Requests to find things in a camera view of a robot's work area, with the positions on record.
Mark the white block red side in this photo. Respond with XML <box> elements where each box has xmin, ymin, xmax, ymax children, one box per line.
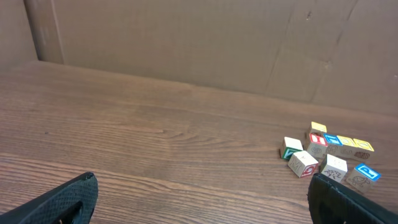
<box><xmin>288</xmin><ymin>151</ymin><xmax>318</xmax><ymax>178</ymax></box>

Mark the red letter I block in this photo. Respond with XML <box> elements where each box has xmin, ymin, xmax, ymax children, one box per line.
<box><xmin>305</xmin><ymin>133</ymin><xmax>328</xmax><ymax>159</ymax></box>

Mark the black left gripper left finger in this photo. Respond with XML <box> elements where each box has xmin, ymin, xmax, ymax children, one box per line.
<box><xmin>1</xmin><ymin>172</ymin><xmax>98</xmax><ymax>224</ymax></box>

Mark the white block green side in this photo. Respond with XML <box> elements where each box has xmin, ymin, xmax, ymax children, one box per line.
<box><xmin>280</xmin><ymin>136</ymin><xmax>303</xmax><ymax>160</ymax></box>

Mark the yellow block far top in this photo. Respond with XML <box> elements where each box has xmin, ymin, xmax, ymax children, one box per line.
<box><xmin>306</xmin><ymin>121</ymin><xmax>327</xmax><ymax>137</ymax></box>

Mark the blue letter P block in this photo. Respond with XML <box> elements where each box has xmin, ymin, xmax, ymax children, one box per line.
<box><xmin>346</xmin><ymin>163</ymin><xmax>381</xmax><ymax>193</ymax></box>

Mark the yellow block middle row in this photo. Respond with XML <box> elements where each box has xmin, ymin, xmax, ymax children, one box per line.
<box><xmin>336</xmin><ymin>135</ymin><xmax>358</xmax><ymax>159</ymax></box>

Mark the yellow block row end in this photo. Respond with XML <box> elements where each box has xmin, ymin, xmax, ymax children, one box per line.
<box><xmin>353</xmin><ymin>138</ymin><xmax>374</xmax><ymax>162</ymax></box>

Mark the white letter W block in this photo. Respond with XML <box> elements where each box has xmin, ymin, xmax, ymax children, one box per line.
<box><xmin>320</xmin><ymin>154</ymin><xmax>348</xmax><ymax>182</ymax></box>

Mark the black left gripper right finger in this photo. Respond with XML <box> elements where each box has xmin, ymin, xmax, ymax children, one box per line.
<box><xmin>307</xmin><ymin>173</ymin><xmax>397</xmax><ymax>224</ymax></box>

